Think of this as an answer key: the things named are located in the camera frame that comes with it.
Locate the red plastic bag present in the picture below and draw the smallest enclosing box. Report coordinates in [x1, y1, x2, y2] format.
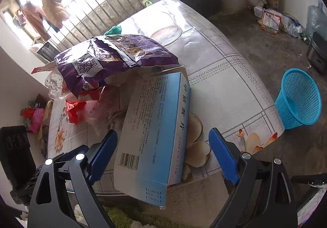
[65, 88, 103, 125]

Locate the clear plastic pepsi bottle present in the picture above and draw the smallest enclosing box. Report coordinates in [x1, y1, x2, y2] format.
[45, 69, 71, 100]

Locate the blue white medicine box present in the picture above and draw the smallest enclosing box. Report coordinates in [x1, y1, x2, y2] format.
[114, 68, 191, 207]

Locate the purple snack bag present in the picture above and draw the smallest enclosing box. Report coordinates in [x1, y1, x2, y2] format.
[54, 34, 179, 97]

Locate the green bag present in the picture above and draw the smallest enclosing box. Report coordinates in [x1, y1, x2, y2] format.
[104, 26, 122, 36]

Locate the blue plastic trash basket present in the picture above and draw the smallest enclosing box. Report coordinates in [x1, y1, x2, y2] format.
[275, 68, 322, 130]

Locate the floral bed sheet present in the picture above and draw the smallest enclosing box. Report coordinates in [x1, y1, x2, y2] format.
[48, 0, 284, 195]

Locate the black rice cooker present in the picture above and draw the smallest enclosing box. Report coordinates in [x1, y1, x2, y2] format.
[307, 32, 327, 74]

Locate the snack packets pile on floor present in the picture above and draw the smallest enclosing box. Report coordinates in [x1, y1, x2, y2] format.
[254, 6, 305, 38]

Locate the empty water jug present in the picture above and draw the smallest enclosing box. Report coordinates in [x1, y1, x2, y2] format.
[306, 1, 327, 39]

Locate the pink hanging jacket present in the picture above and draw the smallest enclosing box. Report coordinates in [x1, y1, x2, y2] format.
[41, 0, 69, 30]

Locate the dark red hanging coat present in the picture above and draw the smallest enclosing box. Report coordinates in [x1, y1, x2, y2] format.
[20, 1, 51, 41]

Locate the metal balcony railing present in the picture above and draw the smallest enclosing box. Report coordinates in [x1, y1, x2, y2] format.
[47, 0, 146, 51]

